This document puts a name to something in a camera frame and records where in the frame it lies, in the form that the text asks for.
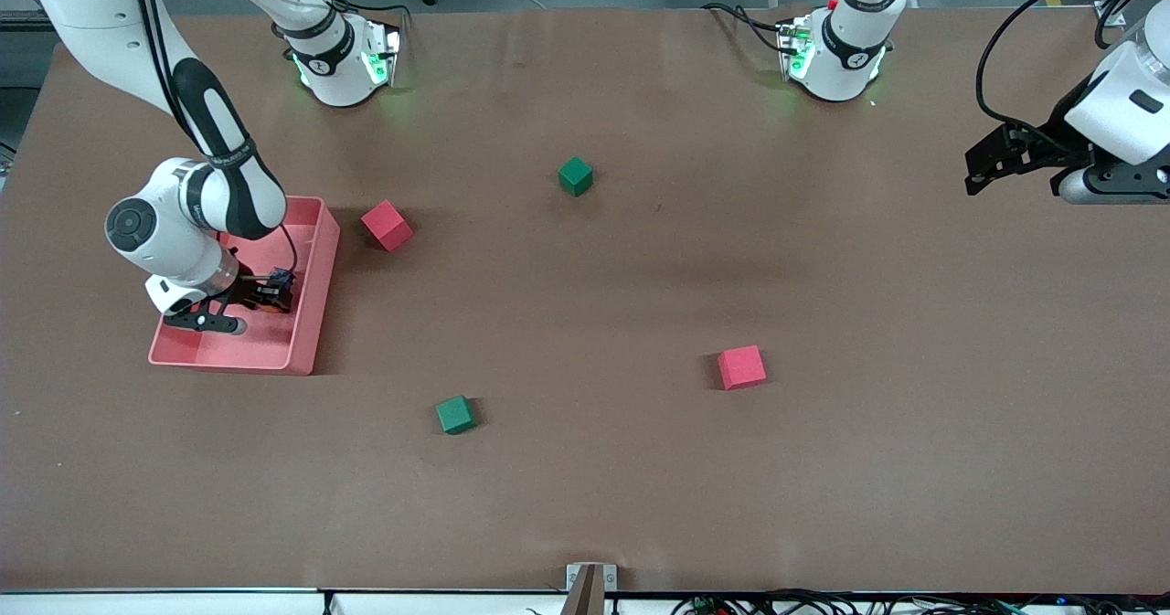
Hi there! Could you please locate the pink plastic bin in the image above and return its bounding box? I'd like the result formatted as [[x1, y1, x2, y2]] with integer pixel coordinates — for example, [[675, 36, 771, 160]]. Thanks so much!
[[148, 196, 341, 376]]

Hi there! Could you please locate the pink-red cube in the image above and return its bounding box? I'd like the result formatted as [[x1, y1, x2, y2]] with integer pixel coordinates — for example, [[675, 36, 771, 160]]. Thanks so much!
[[716, 345, 768, 391], [360, 199, 415, 253]]

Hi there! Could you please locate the green cube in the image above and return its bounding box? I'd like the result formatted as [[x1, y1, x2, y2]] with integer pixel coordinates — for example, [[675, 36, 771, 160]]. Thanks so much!
[[434, 395, 477, 436], [558, 156, 595, 197]]

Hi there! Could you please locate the brown table cover sheet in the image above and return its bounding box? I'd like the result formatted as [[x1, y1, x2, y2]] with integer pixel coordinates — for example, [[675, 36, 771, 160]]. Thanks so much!
[[0, 7, 1170, 595]]

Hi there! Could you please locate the black left arm base cable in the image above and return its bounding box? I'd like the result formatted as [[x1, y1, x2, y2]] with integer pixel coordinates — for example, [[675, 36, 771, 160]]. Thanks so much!
[[702, 3, 787, 54]]

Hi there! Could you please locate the black arm base cable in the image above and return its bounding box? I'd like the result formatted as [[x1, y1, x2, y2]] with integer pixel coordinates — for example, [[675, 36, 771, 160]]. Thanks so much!
[[324, 0, 412, 27], [702, 3, 787, 54]]

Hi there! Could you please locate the black right arm base cable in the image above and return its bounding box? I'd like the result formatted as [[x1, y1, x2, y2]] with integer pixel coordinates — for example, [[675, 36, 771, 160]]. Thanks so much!
[[324, 0, 412, 27]]

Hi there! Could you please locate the white table edge rail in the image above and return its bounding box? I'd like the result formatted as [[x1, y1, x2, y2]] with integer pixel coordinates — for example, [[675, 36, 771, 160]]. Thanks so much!
[[0, 588, 1170, 615]]

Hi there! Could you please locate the metal mounting bracket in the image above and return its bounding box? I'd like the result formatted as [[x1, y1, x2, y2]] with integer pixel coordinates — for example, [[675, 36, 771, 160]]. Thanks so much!
[[566, 564, 619, 594]]

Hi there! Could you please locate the tangled cable bundle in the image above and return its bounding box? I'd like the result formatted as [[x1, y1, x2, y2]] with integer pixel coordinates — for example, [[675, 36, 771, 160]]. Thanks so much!
[[672, 588, 1170, 615]]

